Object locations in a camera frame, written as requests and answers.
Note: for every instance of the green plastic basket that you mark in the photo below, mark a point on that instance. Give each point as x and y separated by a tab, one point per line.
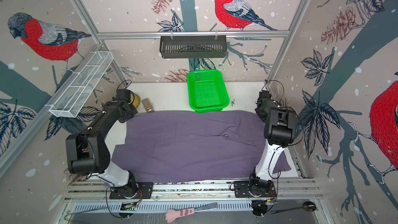
207	91

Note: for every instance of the white ventilated cable duct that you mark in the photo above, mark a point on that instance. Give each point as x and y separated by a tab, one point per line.
150	207

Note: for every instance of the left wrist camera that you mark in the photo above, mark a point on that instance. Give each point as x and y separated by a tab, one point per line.
123	95

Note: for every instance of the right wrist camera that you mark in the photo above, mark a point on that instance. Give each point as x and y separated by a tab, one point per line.
264	94

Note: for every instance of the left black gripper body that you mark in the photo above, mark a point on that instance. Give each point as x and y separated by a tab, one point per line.
132	111

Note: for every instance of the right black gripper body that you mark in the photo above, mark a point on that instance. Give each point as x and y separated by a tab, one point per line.
263	115

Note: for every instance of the white wire mesh shelf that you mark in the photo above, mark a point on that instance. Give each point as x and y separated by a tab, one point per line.
74	97

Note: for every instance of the purple trousers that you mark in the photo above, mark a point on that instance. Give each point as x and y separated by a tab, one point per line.
181	146

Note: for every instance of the aluminium mounting rail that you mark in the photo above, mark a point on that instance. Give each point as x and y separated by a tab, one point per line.
288	189

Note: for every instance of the yellow round plate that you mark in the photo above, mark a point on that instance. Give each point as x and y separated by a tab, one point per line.
136	100

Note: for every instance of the black hanging wall basket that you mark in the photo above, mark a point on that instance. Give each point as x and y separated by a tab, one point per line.
185	47

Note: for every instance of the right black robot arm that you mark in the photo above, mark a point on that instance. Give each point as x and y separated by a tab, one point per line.
279	132

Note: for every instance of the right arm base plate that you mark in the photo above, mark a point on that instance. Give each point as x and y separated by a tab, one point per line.
265	189

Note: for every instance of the black metal spoon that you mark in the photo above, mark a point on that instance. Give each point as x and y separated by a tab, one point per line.
307	206

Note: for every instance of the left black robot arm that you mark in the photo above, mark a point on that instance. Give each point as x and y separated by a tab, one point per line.
87	152

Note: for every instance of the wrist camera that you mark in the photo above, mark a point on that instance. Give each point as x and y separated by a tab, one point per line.
123	95
264	94

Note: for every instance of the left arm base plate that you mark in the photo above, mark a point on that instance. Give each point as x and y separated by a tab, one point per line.
132	191

